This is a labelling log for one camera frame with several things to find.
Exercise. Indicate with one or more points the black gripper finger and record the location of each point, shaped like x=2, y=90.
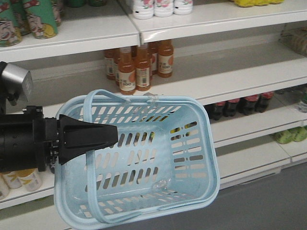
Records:
x=78, y=137

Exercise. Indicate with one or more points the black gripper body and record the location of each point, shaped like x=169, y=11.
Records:
x=45, y=137

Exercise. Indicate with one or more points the light blue plastic basket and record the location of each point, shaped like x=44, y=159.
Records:
x=164, y=162

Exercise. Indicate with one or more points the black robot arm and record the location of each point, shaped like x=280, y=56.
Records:
x=31, y=141

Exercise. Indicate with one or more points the orange vitamin drink bottle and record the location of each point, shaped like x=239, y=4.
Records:
x=30, y=179
x=11, y=180

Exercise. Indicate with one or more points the orange juice bottle C100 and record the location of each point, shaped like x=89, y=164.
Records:
x=165, y=58
x=142, y=65
x=126, y=68

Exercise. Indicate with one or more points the green cartoon drink can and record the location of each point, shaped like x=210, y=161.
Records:
x=10, y=34
x=40, y=16

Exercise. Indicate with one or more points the cola bottle red label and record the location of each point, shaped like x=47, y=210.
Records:
x=263, y=101
x=230, y=107
x=216, y=110
x=247, y=104

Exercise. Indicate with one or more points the white peach drink bottle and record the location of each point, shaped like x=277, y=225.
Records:
x=163, y=8
x=183, y=7
x=143, y=9

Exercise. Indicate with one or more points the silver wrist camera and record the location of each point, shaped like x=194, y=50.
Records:
x=15, y=83

